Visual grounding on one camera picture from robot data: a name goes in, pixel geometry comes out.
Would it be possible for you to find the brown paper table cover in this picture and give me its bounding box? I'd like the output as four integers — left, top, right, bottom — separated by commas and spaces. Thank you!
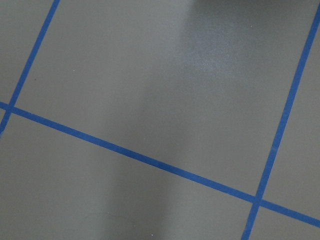
0, 0, 319, 240

